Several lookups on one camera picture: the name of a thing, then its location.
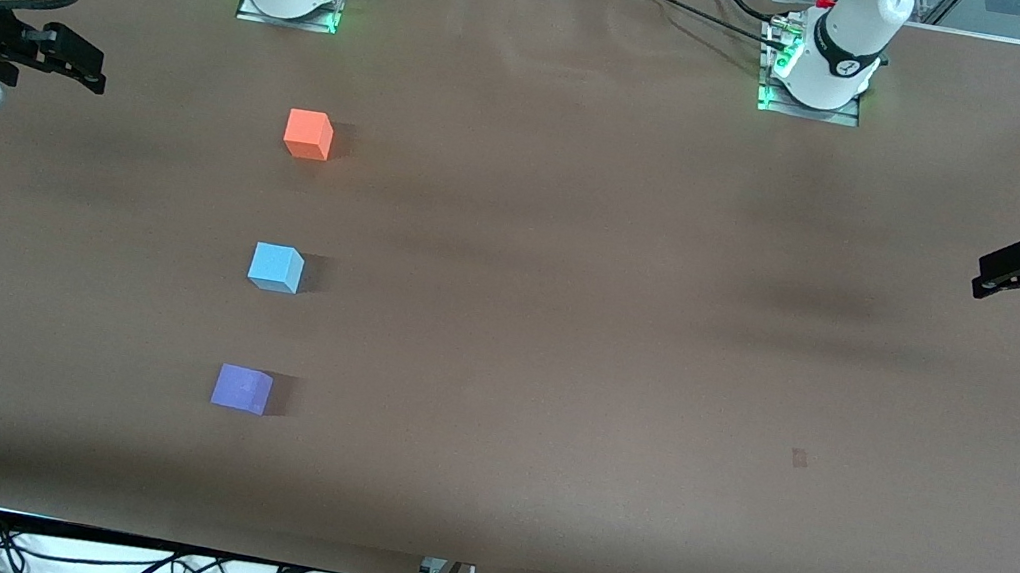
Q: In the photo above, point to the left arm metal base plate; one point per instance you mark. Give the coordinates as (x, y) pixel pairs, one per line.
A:
(809, 111)

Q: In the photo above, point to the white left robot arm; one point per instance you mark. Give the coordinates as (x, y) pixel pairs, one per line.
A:
(845, 43)

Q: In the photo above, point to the purple foam block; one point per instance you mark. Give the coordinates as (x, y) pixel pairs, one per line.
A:
(240, 388)

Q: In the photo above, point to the orange foam block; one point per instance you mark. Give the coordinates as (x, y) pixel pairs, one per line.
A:
(305, 135)

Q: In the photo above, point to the light blue foam block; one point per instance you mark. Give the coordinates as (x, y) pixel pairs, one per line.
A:
(272, 266)

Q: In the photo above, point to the brown table cover sheet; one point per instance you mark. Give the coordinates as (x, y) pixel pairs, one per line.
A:
(546, 454)

